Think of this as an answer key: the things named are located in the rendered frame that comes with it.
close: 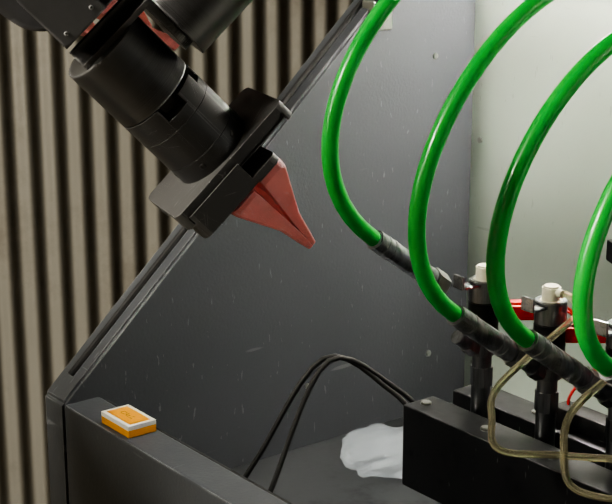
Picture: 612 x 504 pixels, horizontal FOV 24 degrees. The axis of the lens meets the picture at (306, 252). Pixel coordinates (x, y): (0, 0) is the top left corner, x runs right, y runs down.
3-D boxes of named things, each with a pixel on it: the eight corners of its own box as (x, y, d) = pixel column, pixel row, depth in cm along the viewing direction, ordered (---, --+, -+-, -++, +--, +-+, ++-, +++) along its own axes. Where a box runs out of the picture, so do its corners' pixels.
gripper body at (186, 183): (300, 119, 94) (223, 41, 91) (196, 237, 94) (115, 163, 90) (263, 104, 100) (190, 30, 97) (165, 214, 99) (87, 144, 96)
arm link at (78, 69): (49, 56, 93) (66, 74, 88) (123, -22, 93) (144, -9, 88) (125, 127, 97) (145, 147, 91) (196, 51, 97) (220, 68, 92)
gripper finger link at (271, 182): (352, 229, 98) (260, 138, 94) (282, 309, 97) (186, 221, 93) (312, 207, 104) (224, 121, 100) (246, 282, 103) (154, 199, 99)
